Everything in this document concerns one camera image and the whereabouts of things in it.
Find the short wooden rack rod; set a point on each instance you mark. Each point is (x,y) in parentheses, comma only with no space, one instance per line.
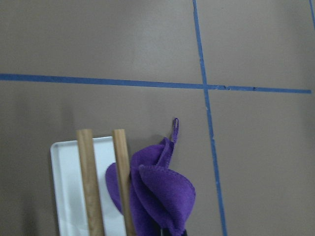
(123,172)

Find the purple microfiber towel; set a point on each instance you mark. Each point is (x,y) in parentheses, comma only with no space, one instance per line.
(159,196)

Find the long wooden rack rod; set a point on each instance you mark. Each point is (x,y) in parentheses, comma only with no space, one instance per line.
(90,182)

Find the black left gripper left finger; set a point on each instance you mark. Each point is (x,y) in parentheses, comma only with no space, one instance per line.
(164,232)

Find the white towel rack base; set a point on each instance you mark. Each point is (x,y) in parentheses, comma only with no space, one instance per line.
(69,193)

